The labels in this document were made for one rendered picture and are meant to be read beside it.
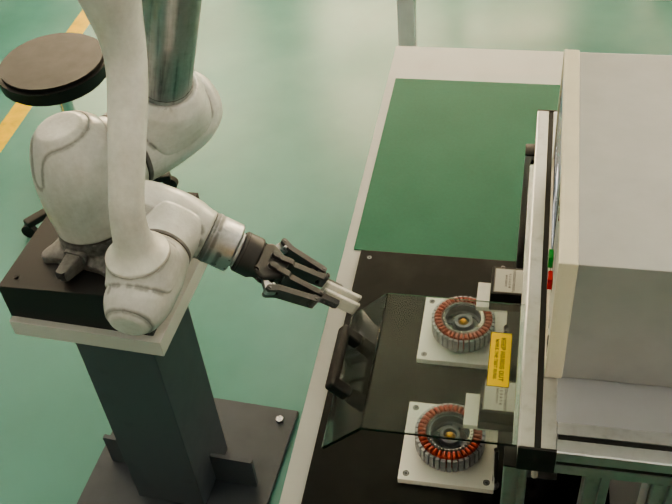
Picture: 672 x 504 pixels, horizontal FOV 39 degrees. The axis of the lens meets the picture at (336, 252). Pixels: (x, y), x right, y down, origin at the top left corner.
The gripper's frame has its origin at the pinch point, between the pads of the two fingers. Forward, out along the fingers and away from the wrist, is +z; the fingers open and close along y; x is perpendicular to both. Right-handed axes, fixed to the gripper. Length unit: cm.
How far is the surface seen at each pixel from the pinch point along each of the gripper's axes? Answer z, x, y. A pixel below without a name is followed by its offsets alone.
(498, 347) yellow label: 13.8, 33.6, 26.7
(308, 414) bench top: 2.4, -9.6, 19.1
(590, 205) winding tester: 9, 60, 25
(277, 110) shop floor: -11, -104, -168
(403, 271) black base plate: 11.6, -1.7, -14.8
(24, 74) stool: -88, -84, -105
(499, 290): 20.3, 20.8, 2.4
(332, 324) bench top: 2.6, -9.5, -1.6
